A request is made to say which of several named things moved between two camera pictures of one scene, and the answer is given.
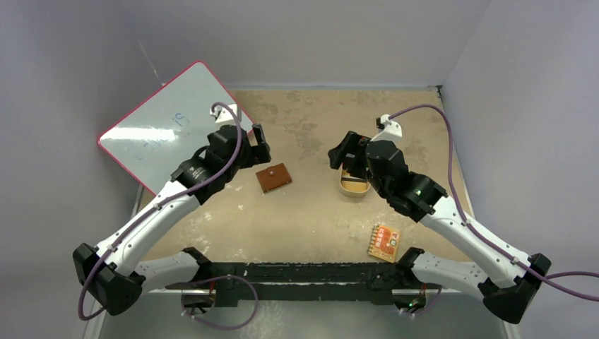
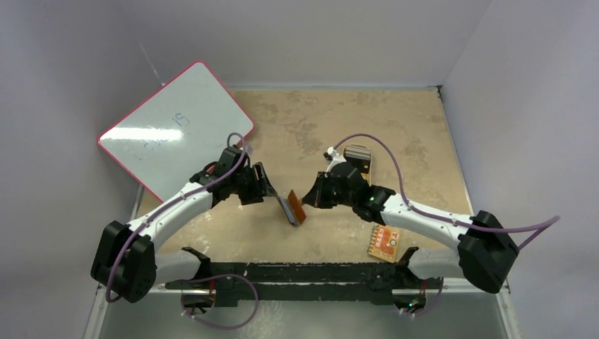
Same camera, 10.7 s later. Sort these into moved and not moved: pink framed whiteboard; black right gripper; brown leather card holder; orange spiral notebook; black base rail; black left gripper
Moved: brown leather card holder; black right gripper; black left gripper
Not moved: orange spiral notebook; black base rail; pink framed whiteboard
